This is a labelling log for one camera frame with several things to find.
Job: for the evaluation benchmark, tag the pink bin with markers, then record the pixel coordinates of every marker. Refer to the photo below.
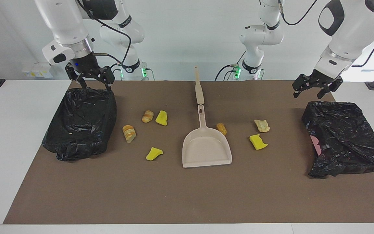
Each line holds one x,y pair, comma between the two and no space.
315,144

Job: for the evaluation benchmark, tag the orange striped pastry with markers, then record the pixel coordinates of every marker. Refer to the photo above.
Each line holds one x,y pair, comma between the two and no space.
262,126

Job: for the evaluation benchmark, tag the white wall socket box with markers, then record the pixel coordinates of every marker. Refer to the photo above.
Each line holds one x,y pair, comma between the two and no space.
37,70

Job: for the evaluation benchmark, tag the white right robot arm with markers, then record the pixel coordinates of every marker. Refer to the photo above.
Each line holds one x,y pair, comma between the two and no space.
67,26

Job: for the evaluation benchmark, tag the brown table mat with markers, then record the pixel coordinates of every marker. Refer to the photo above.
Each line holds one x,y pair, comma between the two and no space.
174,195

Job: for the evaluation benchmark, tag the small striped croissant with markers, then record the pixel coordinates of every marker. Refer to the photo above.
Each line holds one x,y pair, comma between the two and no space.
147,116

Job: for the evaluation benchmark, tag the black trash bag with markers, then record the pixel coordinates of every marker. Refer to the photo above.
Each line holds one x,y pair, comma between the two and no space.
80,130
346,139

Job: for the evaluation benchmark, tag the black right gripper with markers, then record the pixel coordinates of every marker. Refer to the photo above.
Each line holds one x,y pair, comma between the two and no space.
86,66

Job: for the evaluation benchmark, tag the brown fried nugget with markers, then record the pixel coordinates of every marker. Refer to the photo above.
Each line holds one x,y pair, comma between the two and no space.
221,129

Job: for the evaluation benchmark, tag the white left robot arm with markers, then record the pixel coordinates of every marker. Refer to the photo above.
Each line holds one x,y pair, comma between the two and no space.
352,26

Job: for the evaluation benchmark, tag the beige plastic dustpan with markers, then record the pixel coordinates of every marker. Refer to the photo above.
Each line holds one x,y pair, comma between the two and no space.
206,149

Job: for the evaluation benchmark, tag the striped croissant with pale end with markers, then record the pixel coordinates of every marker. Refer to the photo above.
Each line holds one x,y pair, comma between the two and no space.
129,133

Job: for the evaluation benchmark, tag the yellow sponge piece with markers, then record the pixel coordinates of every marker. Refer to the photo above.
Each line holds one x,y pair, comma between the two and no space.
161,118
153,154
257,143

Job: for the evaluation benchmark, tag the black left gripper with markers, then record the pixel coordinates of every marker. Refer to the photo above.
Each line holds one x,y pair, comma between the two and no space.
321,79

